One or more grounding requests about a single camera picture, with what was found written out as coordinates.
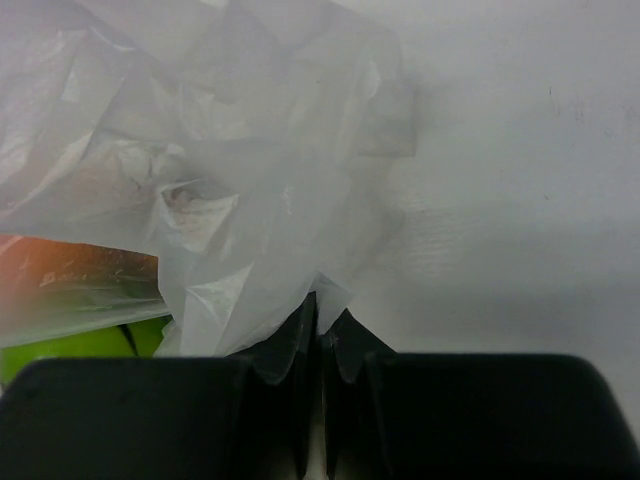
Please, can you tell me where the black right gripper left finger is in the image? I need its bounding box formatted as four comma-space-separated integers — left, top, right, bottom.
1, 295, 317, 479

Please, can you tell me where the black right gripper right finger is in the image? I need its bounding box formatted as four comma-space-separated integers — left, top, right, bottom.
320, 312, 639, 479

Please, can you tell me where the green fake apple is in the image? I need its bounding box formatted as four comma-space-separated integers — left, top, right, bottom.
1, 316, 172, 387

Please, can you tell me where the translucent white plastic bag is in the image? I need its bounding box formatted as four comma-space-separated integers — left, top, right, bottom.
1, 1, 416, 355

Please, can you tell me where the orange fake fruit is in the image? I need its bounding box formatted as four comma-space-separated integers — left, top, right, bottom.
1, 235, 160, 308

